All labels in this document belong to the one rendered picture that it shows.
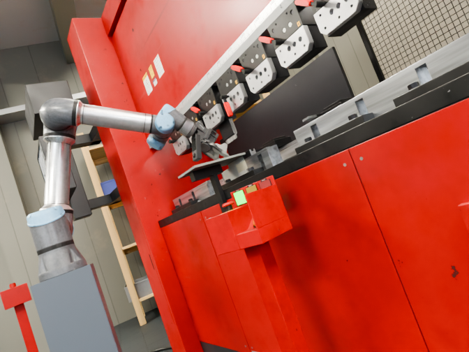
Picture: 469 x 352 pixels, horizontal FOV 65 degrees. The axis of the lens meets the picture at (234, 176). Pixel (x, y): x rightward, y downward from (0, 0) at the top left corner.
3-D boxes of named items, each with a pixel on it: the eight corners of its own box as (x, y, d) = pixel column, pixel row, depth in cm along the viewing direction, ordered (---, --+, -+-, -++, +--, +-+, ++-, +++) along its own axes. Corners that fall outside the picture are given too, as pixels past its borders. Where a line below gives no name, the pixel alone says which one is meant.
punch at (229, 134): (225, 144, 176) (218, 126, 177) (228, 144, 177) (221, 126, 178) (235, 137, 168) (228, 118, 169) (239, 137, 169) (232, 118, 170)
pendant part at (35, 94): (60, 225, 265) (25, 116, 272) (95, 214, 278) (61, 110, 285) (66, 214, 222) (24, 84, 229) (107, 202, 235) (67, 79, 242)
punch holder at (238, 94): (227, 115, 162) (214, 81, 164) (242, 112, 167) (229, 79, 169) (245, 100, 150) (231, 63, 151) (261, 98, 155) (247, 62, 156)
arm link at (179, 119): (153, 119, 161) (163, 105, 164) (174, 135, 164) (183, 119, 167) (158, 115, 154) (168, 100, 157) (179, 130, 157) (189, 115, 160)
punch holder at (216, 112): (207, 131, 179) (196, 100, 180) (222, 128, 184) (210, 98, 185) (222, 119, 167) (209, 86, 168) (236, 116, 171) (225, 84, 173)
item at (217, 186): (205, 221, 157) (188, 173, 159) (232, 211, 165) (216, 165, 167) (209, 219, 154) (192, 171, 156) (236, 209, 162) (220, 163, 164)
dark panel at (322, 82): (241, 188, 265) (220, 131, 269) (243, 188, 266) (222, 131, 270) (366, 133, 171) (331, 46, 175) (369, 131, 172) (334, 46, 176)
